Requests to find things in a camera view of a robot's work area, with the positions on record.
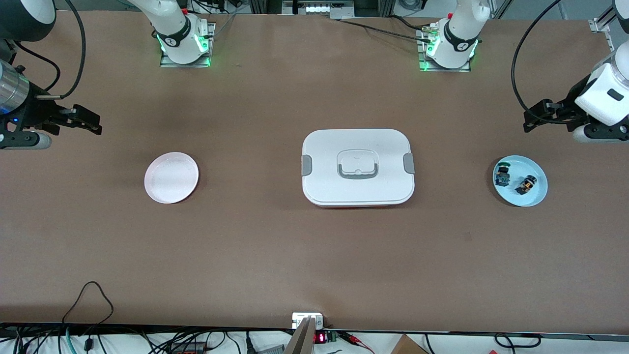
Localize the white lidded container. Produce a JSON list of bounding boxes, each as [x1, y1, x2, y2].
[[301, 129, 416, 209]]

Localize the thin black looped cable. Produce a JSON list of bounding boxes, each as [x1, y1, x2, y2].
[[61, 281, 114, 325]]

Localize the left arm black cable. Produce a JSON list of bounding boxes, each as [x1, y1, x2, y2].
[[511, 0, 564, 113]]

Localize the brown cardboard box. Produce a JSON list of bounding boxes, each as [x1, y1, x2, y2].
[[391, 334, 429, 354]]

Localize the silver equipment frame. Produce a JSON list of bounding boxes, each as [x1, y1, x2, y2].
[[282, 0, 355, 16]]

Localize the black coiled cable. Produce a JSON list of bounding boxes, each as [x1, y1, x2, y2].
[[493, 333, 542, 349]]

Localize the black device red terminals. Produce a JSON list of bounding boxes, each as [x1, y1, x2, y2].
[[167, 342, 208, 354]]

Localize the light blue round plate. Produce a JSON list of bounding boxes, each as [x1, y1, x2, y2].
[[492, 155, 548, 207]]

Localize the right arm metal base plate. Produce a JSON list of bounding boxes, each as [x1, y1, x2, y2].
[[160, 22, 216, 68]]

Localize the orange push-button switch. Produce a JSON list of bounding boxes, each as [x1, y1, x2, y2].
[[515, 175, 538, 195]]

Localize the red test leads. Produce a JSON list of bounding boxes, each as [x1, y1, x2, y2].
[[339, 331, 377, 354]]

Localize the black table cable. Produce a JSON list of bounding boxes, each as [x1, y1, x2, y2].
[[390, 14, 426, 33], [330, 18, 433, 43]]

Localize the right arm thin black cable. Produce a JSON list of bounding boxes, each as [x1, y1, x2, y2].
[[14, 40, 61, 93]]

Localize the aluminium corner bracket rail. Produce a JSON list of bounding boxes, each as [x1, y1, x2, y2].
[[588, 6, 618, 53]]

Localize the pink round plate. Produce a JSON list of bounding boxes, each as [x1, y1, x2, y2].
[[144, 152, 200, 204]]

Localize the grey aluminium profile bar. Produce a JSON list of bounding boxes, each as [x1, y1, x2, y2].
[[284, 316, 316, 354]]

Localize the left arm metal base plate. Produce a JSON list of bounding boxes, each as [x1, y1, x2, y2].
[[418, 25, 471, 73]]

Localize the white socket box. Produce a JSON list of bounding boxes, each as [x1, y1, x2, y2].
[[292, 312, 325, 330]]

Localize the green push-button switch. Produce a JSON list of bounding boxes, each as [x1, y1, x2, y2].
[[494, 161, 512, 188]]

